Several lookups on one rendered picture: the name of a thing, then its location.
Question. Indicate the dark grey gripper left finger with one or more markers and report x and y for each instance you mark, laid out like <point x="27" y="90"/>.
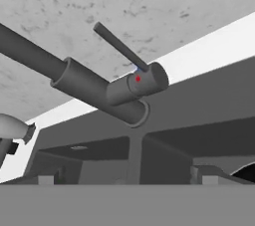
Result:
<point x="46" y="180"/>

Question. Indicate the white rounded object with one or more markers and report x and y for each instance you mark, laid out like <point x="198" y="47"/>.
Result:
<point x="11" y="127"/>

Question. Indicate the dark grey tap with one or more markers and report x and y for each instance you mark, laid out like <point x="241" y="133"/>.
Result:
<point x="79" y="80"/>

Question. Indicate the grey sink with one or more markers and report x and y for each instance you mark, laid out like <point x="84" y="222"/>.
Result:
<point x="205" y="104"/>

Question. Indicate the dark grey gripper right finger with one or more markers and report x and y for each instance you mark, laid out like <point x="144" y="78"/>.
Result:
<point x="209" y="180"/>

